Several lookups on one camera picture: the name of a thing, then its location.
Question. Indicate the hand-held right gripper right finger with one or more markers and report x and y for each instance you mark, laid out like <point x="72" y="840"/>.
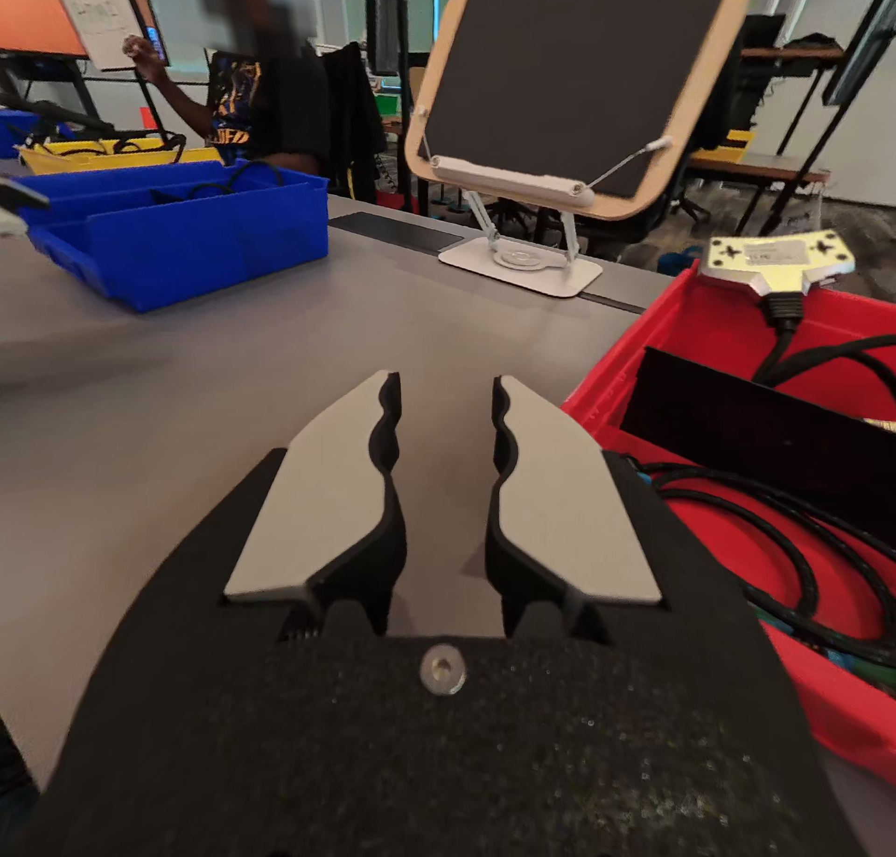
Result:
<point x="574" y="521"/>

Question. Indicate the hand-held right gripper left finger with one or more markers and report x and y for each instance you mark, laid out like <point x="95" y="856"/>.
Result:
<point x="315" y="521"/>

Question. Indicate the red plastic bin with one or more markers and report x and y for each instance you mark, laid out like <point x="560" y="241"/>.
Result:
<point x="672" y="339"/>

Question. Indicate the blue plastic bin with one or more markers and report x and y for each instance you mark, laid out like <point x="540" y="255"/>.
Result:
<point x="182" y="248"/>

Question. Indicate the black bin divider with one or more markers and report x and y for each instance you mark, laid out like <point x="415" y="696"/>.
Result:
<point x="756" y="437"/>

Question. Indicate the yellow plastic bin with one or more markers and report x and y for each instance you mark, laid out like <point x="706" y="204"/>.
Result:
<point x="84" y="160"/>

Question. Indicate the tablet stand with dark board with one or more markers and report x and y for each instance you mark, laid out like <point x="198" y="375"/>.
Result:
<point x="588" y="59"/>

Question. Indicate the white board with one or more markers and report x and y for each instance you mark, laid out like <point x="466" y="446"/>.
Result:
<point x="91" y="10"/>

